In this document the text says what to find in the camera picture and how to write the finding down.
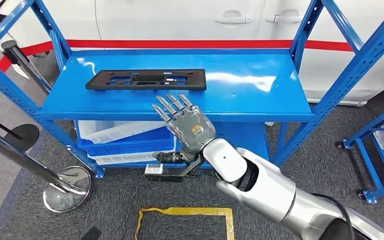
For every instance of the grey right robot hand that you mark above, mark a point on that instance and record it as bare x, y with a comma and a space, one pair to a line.
188, 127

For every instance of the black plastic frame part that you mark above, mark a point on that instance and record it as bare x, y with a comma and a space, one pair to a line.
149, 78

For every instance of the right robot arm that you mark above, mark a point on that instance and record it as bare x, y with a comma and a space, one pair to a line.
268, 192

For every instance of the blue metal shelf rack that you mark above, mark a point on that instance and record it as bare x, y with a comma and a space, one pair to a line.
245, 82

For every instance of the black robot body part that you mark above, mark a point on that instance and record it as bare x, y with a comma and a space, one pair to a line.
92, 234

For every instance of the blue plastic crate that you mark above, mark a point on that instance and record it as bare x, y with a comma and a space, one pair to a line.
129, 145

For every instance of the yellow floor tape square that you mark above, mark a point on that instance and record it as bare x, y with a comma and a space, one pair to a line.
185, 211

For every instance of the long red barrier belt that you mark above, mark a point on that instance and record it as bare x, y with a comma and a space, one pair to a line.
178, 43

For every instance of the white car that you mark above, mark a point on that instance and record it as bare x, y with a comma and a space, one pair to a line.
165, 20

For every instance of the chrome stanchion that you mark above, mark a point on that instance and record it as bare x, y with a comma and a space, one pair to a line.
67, 188

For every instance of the black stanchion with thin rod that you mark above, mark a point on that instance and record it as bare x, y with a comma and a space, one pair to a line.
23, 137

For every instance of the blue wheeled rack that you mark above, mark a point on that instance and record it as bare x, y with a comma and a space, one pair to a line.
364, 159

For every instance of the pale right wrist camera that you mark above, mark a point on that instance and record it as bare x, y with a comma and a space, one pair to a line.
154, 168

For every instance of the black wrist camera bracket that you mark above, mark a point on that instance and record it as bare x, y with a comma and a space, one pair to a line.
168, 178

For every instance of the dark stanchion post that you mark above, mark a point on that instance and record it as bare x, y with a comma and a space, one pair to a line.
26, 66

